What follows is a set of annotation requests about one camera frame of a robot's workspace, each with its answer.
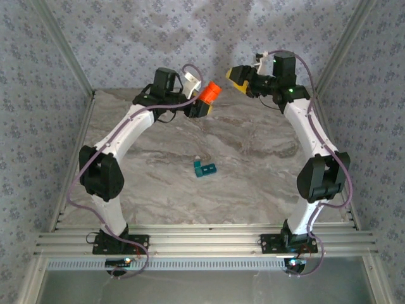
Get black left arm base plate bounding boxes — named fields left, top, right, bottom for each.
left=92, top=234, right=150, bottom=255

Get grey slotted cable duct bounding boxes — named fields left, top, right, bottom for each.
left=47, top=256, right=287, bottom=272

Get aluminium frame bar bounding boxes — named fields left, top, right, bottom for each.
left=362, top=255, right=393, bottom=304
left=15, top=255, right=48, bottom=304

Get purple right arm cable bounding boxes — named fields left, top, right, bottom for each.
left=262, top=49, right=354, bottom=279

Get thin black right gripper cable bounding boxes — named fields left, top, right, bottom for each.
left=258, top=94, right=282, bottom=112

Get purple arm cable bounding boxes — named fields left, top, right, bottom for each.
left=66, top=63, right=204, bottom=280
left=262, top=49, right=354, bottom=279

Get orange pill bottle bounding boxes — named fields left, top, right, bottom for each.
left=197, top=80, right=222, bottom=105

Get aluminium corner post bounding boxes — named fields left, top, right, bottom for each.
left=312, top=0, right=379, bottom=96
left=30, top=0, right=96, bottom=96

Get teal pill organizer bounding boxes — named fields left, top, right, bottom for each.
left=192, top=160, right=218, bottom=179

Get thin black left gripper cable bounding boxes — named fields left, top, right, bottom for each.
left=154, top=109, right=178, bottom=124

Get grey metal sheet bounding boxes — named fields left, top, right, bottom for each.
left=34, top=269, right=377, bottom=304

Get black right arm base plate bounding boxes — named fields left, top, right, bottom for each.
left=259, top=233, right=318, bottom=254

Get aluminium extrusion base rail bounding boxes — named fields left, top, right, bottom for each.
left=34, top=223, right=380, bottom=257

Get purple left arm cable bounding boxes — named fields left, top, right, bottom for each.
left=66, top=63, right=204, bottom=280

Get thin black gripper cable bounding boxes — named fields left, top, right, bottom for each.
left=258, top=94, right=282, bottom=112
left=154, top=109, right=178, bottom=124

